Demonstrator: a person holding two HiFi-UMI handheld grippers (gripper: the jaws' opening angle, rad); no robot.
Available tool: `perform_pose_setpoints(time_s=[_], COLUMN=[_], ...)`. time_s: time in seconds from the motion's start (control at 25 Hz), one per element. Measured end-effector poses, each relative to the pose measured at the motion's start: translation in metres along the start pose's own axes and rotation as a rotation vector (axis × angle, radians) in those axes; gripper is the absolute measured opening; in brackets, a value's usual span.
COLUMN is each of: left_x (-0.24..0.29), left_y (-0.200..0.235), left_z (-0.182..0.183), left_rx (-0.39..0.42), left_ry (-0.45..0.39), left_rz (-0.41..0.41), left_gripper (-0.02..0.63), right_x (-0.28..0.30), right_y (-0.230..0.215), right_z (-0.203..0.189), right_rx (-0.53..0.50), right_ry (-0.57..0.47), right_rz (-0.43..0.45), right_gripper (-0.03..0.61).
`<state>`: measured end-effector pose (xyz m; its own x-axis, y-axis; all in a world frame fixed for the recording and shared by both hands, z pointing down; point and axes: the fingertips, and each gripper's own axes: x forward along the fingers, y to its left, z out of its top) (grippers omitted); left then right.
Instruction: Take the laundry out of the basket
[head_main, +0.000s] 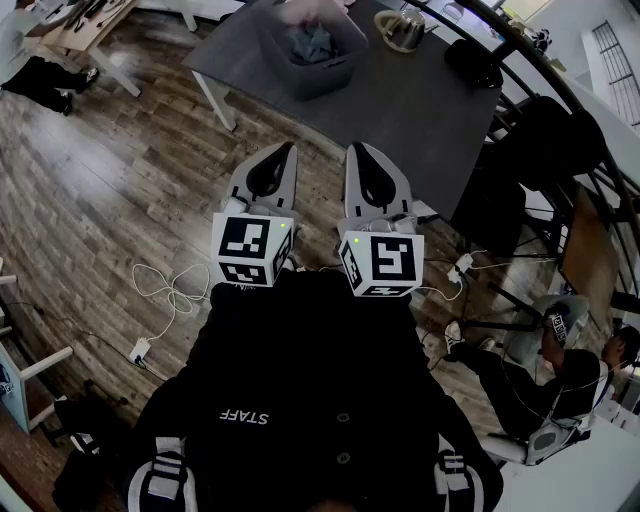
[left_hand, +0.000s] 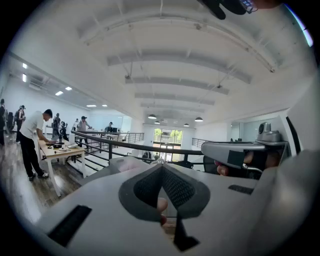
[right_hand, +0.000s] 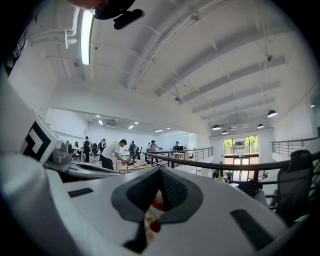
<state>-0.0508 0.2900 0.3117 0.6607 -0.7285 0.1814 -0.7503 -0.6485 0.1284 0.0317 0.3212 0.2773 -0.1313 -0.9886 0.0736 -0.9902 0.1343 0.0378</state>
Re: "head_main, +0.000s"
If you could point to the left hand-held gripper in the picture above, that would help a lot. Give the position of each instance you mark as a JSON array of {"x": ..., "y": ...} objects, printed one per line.
[{"x": 240, "y": 237}]

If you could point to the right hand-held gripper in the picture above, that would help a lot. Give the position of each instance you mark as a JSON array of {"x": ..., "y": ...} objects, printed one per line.
[{"x": 395, "y": 260}]

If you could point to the grey storage bin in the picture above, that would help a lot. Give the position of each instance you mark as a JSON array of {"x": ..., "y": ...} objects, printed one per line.
[{"x": 320, "y": 82}]

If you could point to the grey hooded garment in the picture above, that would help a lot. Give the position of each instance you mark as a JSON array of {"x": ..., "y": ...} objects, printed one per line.
[{"x": 312, "y": 42}]

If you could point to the person's right forearm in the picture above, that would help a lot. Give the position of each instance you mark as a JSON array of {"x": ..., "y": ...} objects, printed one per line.
[{"x": 390, "y": 325}]

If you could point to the person's left forearm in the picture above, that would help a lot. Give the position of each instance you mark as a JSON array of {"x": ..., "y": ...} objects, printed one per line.
[{"x": 235, "y": 320}]

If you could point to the small grey plastic block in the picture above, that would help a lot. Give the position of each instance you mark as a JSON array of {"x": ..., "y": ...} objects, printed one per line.
[{"x": 82, "y": 442}]

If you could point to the white table leg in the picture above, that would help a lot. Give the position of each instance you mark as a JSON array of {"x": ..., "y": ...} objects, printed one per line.
[{"x": 215, "y": 100}]

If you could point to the white power strip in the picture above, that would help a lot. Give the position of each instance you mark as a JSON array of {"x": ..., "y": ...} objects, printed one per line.
[{"x": 460, "y": 265}]

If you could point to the black round bag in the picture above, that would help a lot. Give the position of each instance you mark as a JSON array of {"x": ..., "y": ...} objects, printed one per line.
[{"x": 472, "y": 62}]

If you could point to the clear glass kettle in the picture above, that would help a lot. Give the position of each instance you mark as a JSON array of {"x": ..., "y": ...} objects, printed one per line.
[{"x": 402, "y": 27}]

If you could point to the black chair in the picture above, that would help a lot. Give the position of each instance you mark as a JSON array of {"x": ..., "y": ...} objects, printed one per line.
[{"x": 550, "y": 140}]

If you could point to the person's black jacket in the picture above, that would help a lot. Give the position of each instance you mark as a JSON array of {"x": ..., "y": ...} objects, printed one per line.
[{"x": 310, "y": 380}]

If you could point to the light wooden desk white legs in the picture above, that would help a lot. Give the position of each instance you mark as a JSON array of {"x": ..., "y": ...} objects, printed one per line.
[{"x": 100, "y": 30}]

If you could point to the brown wooden board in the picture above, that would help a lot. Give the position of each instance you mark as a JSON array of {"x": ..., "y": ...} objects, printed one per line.
[{"x": 590, "y": 255}]

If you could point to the white office chair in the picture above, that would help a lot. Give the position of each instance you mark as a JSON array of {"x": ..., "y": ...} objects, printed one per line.
[{"x": 545, "y": 440}]

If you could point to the black floor bag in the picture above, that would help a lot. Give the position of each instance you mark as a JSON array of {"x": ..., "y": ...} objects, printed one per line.
[{"x": 75, "y": 475}]

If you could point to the white furniture frame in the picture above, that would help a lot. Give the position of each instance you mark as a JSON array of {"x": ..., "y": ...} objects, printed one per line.
[{"x": 47, "y": 357}]

